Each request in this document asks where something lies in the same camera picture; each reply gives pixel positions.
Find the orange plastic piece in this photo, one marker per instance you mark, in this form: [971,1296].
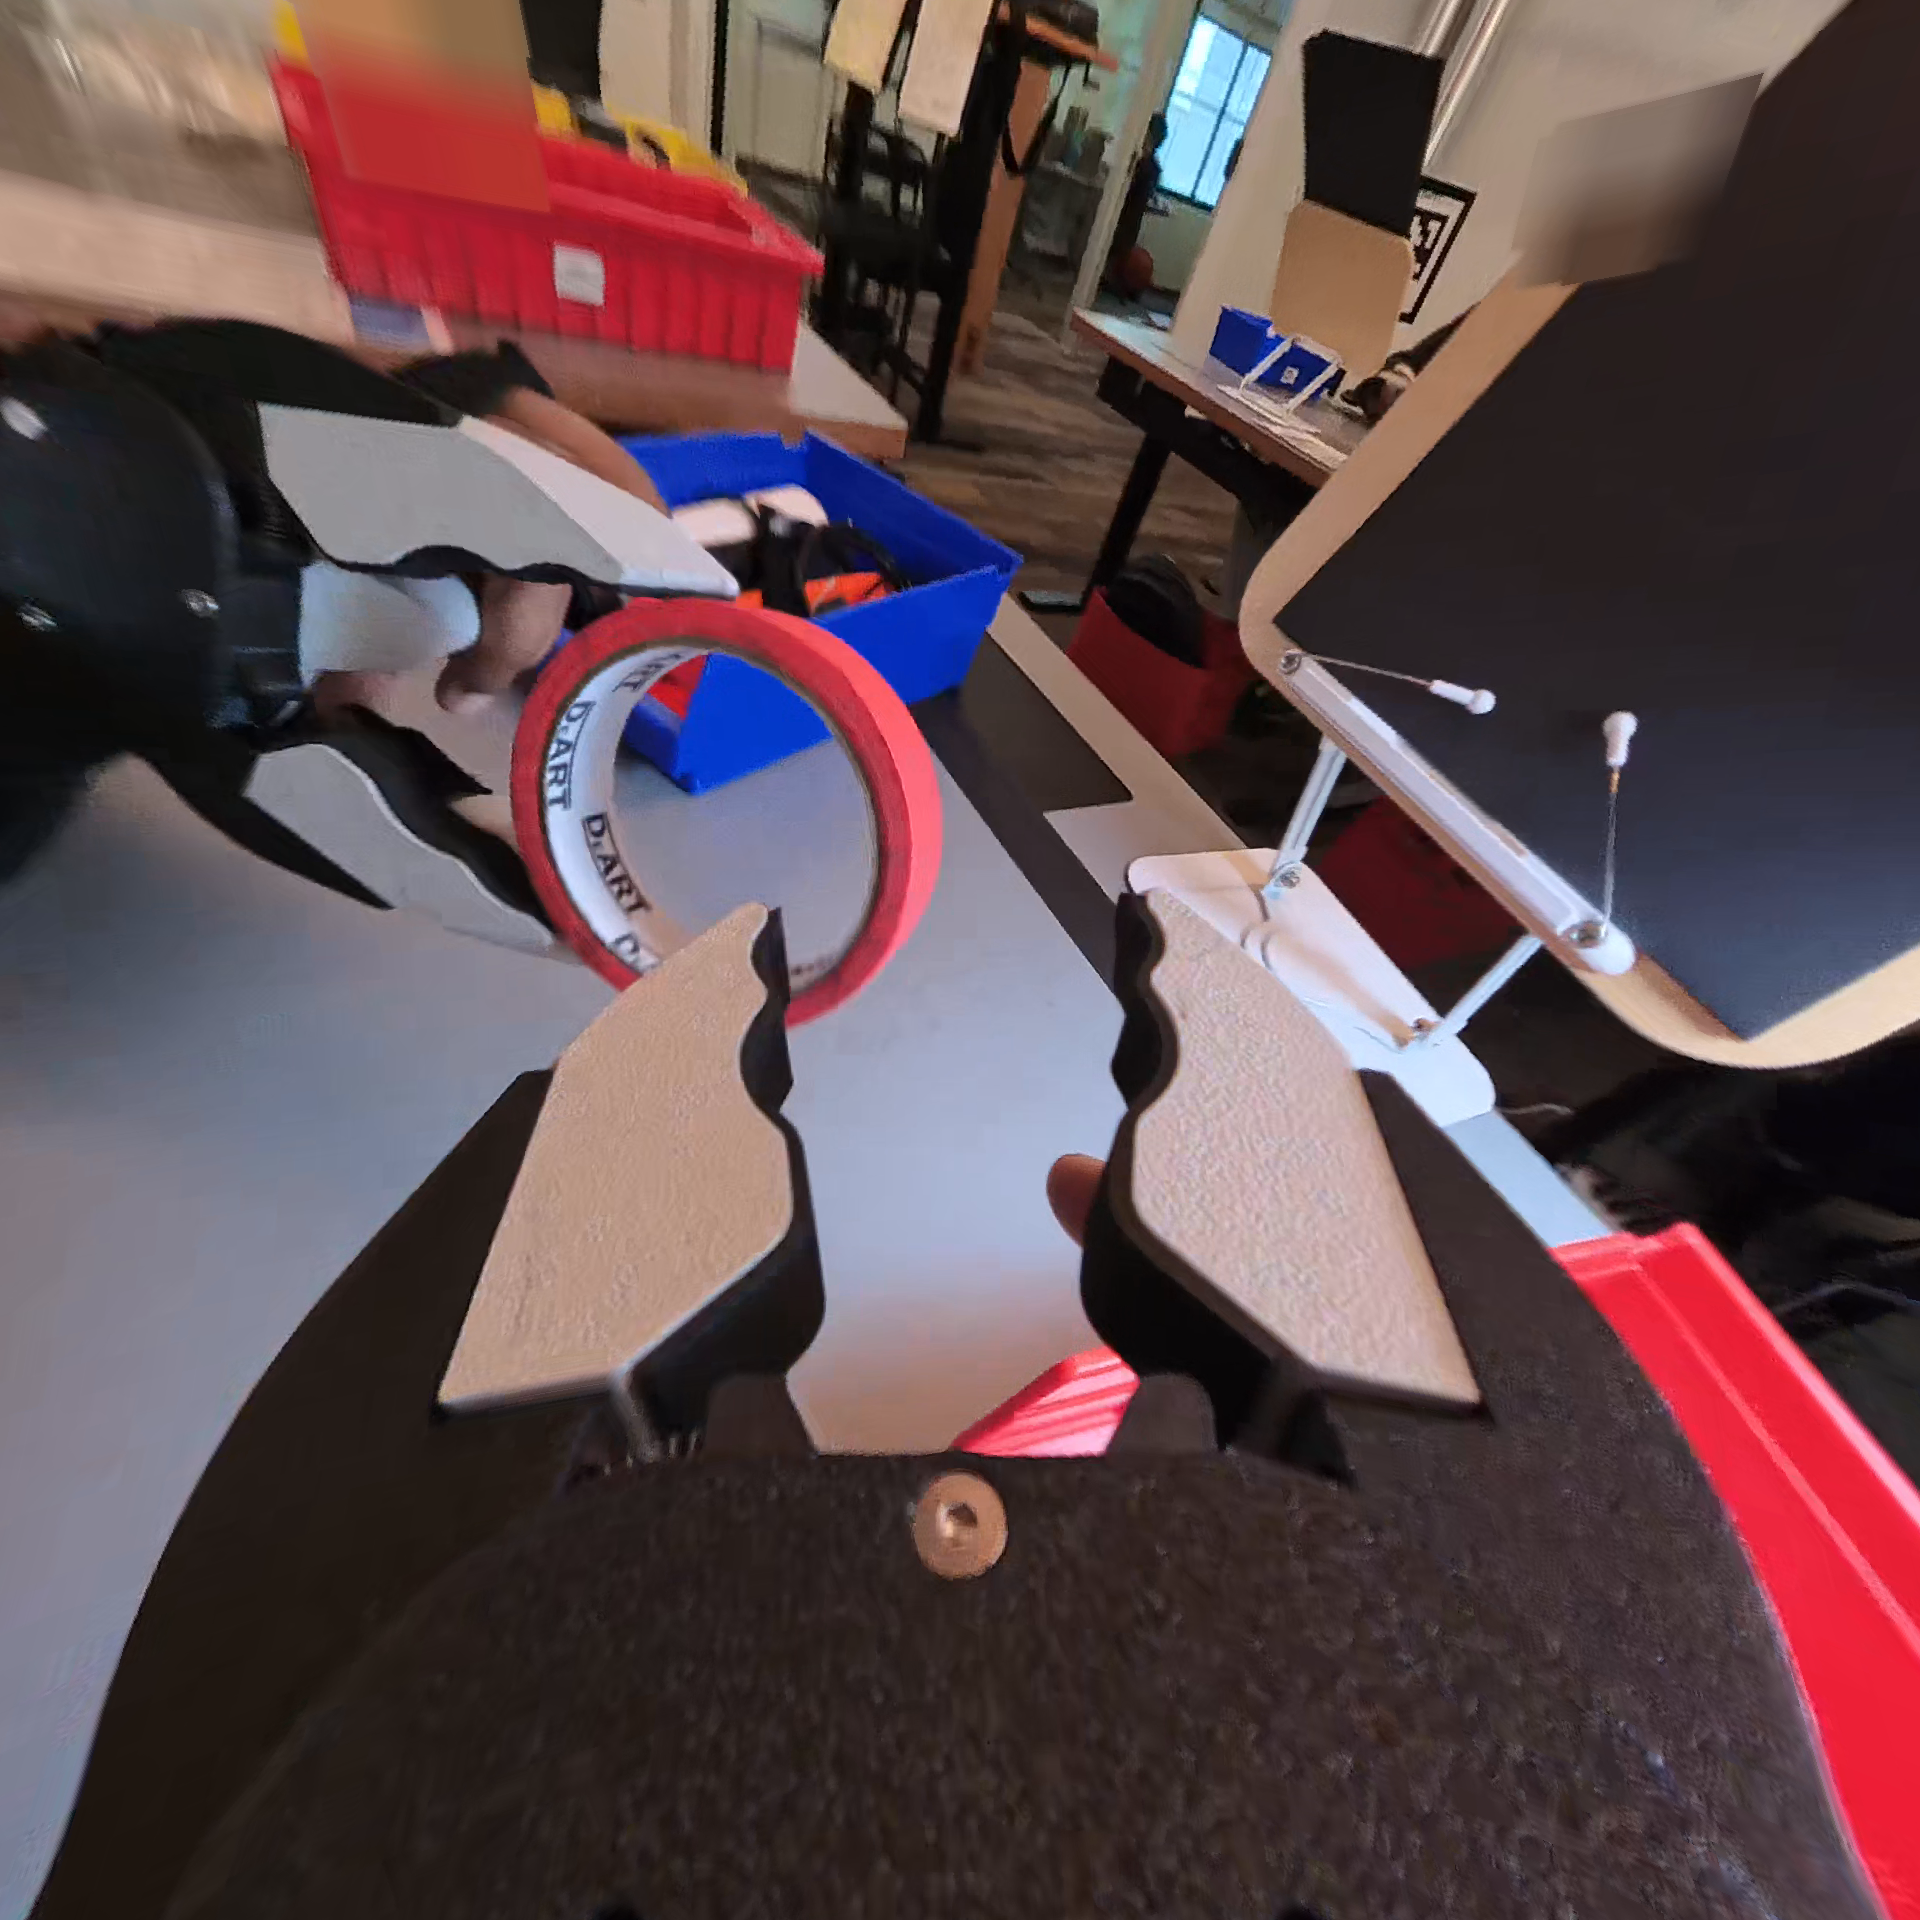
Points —
[857,587]

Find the red plastic crate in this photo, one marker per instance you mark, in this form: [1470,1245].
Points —
[676,286]

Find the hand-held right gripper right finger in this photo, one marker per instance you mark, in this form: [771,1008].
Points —
[1274,1187]

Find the red plastic bin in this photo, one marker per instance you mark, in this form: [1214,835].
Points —
[1796,1471]

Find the small blue bin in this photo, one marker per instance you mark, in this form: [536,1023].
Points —
[1243,344]

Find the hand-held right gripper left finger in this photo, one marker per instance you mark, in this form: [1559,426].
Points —
[643,1187]

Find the black board on stand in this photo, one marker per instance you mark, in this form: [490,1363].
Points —
[1319,959]

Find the white tube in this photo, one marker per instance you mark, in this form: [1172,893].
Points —
[735,518]

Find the whiteboard easel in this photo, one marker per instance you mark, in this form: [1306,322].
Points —
[916,59]

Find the wooden office desk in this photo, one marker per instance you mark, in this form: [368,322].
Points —
[1186,374]

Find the fiducial marker sign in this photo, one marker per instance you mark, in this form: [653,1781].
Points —
[1445,247]

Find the blue plastic bin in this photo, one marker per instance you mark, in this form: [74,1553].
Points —
[929,633]

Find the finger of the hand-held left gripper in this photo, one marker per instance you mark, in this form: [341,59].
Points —
[449,487]
[389,840]

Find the red tape roll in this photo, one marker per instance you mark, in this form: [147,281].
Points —
[888,720]

